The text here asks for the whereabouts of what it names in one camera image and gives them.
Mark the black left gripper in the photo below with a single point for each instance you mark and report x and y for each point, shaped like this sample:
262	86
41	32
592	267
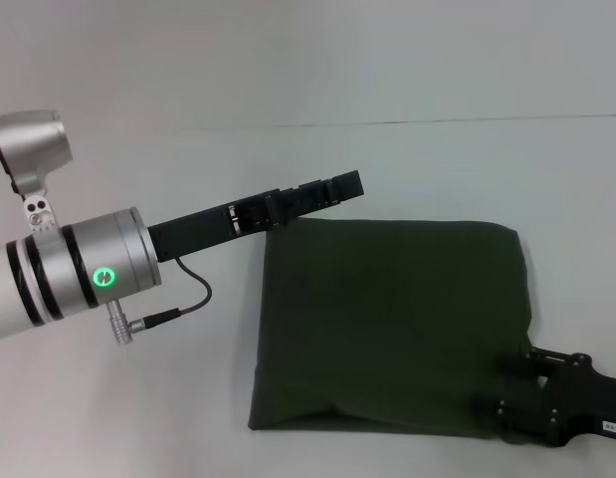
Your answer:
213	226

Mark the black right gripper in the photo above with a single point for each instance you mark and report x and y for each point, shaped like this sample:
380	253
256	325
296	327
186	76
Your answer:
586	403

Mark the dark green FREE t-shirt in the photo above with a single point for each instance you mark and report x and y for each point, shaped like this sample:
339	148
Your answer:
387	323

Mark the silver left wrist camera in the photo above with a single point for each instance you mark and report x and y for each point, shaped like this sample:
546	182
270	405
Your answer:
31	149

